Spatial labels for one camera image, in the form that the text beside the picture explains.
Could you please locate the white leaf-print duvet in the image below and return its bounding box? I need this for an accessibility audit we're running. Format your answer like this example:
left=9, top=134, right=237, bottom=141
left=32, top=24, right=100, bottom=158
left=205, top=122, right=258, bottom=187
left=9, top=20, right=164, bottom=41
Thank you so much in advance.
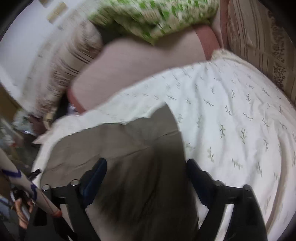
left=33, top=50, right=295, bottom=240

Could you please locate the green patterned blanket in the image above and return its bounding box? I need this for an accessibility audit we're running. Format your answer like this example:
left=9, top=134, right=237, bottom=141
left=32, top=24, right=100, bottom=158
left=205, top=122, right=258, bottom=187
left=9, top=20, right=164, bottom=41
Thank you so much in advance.
left=88, top=1, right=219, bottom=45

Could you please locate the left forearm patterned sleeve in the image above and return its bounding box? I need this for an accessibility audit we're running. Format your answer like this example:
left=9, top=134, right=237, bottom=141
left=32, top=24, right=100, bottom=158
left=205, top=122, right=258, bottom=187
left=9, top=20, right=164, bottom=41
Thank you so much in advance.
left=1, top=150, right=62, bottom=217

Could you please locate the striped floral beige pillow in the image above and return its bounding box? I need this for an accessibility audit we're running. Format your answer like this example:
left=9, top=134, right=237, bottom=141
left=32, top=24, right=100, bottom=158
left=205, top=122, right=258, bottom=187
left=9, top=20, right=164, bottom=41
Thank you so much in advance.
left=21, top=20, right=103, bottom=118

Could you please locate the person's left hand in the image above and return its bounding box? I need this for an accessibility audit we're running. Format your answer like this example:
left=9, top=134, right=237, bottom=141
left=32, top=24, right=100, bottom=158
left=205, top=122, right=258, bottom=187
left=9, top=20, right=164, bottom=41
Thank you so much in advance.
left=15, top=198, right=34, bottom=230

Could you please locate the olive quilted puffer jacket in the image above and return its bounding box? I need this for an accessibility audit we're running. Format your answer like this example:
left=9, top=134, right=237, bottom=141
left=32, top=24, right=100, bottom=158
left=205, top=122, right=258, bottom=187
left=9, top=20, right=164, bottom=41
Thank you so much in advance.
left=40, top=105, right=198, bottom=240

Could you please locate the pink bed sheet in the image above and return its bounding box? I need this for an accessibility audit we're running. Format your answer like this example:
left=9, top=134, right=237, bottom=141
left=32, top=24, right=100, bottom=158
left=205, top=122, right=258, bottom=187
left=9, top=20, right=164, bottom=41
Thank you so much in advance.
left=67, top=25, right=220, bottom=113

